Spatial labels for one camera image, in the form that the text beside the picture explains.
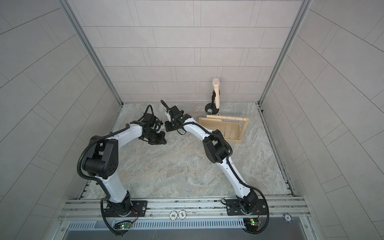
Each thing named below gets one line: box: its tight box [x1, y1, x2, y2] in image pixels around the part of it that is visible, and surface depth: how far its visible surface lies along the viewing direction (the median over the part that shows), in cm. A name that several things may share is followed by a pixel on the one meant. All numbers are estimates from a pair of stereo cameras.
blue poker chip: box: [283, 212, 293, 224], surface depth 70 cm
